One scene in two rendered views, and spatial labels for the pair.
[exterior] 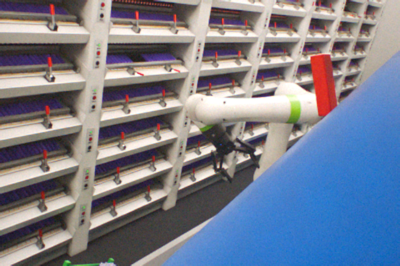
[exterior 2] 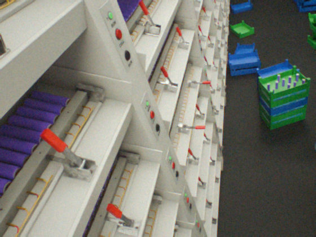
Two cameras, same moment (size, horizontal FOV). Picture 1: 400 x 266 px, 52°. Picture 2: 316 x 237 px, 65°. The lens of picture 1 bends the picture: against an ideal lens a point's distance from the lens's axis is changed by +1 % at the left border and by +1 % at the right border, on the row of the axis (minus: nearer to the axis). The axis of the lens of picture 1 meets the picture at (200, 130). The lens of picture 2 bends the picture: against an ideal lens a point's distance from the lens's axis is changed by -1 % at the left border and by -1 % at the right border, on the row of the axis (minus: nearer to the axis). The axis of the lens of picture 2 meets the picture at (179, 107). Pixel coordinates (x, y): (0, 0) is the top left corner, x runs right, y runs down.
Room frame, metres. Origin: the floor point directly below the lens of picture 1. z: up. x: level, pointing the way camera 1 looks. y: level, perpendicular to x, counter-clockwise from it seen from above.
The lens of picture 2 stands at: (1.26, 0.51, 1.58)
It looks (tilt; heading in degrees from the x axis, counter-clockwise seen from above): 40 degrees down; 347
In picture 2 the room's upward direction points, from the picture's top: 17 degrees counter-clockwise
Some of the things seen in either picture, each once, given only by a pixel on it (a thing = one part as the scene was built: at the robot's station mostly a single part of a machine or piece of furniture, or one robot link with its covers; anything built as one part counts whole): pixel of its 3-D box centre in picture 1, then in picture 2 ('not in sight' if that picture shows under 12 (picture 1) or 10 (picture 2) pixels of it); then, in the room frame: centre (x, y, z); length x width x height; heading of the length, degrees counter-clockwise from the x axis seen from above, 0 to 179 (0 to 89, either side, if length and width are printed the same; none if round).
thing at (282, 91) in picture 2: not in sight; (283, 82); (2.42, -0.56, 0.36); 0.30 x 0.20 x 0.08; 78
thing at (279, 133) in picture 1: (279, 140); not in sight; (1.74, -0.36, 0.78); 0.16 x 0.13 x 0.53; 22
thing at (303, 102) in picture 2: not in sight; (282, 98); (2.42, -0.56, 0.20); 0.30 x 0.20 x 0.08; 78
